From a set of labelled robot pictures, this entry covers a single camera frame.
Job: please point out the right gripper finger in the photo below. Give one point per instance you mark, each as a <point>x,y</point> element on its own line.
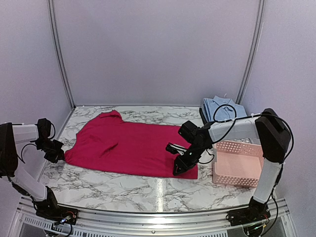
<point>187,172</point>
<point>176,168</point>

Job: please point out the right aluminium frame post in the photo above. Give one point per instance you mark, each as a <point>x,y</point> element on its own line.
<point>253,49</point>

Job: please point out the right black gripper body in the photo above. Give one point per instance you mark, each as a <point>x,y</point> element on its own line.
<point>196,152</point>

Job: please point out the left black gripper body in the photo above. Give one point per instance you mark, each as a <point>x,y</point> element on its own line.
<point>53,150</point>

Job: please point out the light blue shirt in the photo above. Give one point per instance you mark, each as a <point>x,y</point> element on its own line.
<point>222,109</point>

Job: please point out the left aluminium frame post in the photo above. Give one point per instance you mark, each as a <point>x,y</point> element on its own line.
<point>59,55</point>

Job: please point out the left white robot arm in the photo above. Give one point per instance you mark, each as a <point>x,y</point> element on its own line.
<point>11,135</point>

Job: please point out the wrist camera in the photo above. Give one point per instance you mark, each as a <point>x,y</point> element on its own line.
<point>175,149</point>
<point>46,129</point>

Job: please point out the aluminium frame post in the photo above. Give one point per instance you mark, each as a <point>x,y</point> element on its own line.
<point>59,55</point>
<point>253,49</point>

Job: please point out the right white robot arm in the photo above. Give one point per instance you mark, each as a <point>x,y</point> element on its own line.
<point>275,137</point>

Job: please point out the aluminium table front rail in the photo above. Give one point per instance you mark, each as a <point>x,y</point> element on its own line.
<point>101,223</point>

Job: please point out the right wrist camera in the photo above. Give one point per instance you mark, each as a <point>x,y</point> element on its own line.
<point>175,149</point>

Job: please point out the magenta red garment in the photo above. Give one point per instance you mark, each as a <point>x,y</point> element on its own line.
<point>108,143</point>

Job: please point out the pink plastic laundry basket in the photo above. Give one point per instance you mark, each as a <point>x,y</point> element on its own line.
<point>237,164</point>

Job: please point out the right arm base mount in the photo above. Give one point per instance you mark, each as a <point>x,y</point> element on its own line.
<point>247,215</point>

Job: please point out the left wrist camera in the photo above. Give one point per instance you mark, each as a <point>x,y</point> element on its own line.
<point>46,129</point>

